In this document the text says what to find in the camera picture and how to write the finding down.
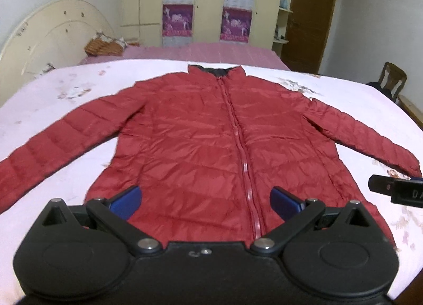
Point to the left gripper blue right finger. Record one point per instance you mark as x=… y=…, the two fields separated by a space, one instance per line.
x=298 y=216

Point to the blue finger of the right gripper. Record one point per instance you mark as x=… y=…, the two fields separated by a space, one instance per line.
x=403 y=192

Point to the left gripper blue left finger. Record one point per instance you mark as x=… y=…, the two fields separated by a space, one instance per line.
x=112 y=215

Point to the red puffer jacket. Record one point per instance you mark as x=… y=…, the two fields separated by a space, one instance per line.
x=206 y=147

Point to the wooden chair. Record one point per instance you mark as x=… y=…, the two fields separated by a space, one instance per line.
x=391 y=81

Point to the white floral bed cover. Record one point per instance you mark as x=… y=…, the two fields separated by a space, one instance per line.
x=50 y=97

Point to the pink bed sheet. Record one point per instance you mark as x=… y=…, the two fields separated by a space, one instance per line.
x=221 y=52

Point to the cream wooden headboard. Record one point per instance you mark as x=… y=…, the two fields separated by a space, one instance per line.
x=52 y=37

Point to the purple poster lower right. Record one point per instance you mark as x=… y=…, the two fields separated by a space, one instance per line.
x=236 y=25

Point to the purple poster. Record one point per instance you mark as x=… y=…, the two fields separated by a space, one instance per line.
x=236 y=25
x=177 y=20

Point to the purple poster lower left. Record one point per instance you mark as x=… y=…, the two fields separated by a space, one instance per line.
x=177 y=20

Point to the cream yellow wardrobe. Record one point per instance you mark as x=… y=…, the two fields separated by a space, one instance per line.
x=142 y=21

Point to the brown wooden door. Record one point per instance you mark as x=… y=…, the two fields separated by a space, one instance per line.
x=307 y=32

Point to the cream corner shelf unit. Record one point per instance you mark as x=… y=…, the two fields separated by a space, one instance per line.
x=280 y=36

